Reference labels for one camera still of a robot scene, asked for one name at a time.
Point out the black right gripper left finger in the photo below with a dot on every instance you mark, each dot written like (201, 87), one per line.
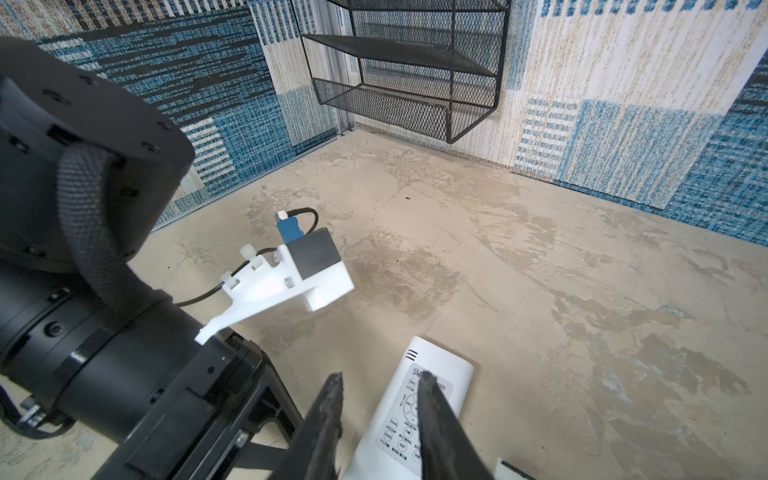
(312, 451)

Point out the black wire mesh shelf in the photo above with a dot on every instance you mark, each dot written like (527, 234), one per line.
(429, 67)

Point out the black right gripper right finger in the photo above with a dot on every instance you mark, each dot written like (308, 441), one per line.
(446, 451)

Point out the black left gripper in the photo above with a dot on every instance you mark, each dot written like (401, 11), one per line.
(202, 425)

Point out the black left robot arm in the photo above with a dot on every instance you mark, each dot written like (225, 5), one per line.
(86, 170)

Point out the white remote with grey screen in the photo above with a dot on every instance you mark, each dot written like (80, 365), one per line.
(390, 447)

